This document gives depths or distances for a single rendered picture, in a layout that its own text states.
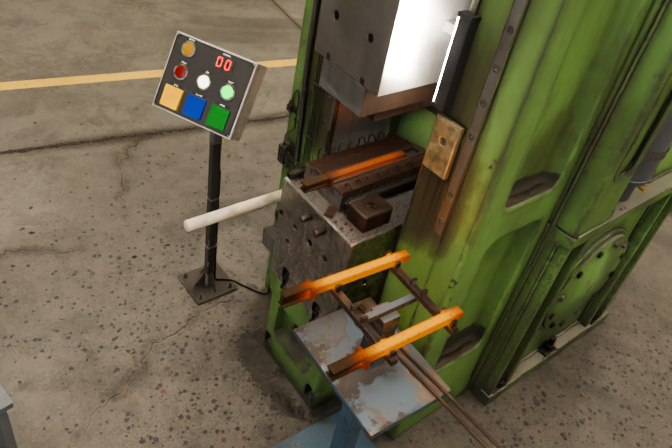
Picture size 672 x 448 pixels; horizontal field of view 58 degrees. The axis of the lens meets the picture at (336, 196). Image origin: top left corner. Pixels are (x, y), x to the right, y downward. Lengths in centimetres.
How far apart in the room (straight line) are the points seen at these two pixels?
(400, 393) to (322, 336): 28
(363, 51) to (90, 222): 196
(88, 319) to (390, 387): 147
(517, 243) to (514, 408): 90
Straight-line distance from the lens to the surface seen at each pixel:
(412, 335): 160
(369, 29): 168
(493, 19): 158
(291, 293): 160
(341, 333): 191
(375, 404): 179
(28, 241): 322
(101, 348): 274
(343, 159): 208
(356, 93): 176
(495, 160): 165
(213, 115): 217
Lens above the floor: 215
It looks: 38 degrees down
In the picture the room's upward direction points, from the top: 12 degrees clockwise
